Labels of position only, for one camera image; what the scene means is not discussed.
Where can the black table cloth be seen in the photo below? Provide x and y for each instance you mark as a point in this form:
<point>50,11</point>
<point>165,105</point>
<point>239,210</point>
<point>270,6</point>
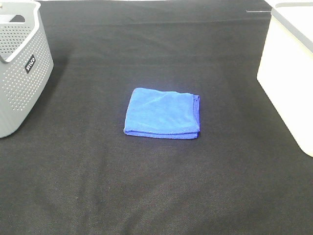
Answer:
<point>70,169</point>

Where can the white storage box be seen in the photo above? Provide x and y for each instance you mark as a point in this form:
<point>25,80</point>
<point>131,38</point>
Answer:
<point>286,68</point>

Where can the grey perforated plastic basket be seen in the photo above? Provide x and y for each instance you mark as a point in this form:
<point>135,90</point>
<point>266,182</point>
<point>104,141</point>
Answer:
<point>25,63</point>

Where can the blue microfiber towel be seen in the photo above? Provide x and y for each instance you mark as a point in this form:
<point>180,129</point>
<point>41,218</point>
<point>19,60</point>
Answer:
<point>163,115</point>

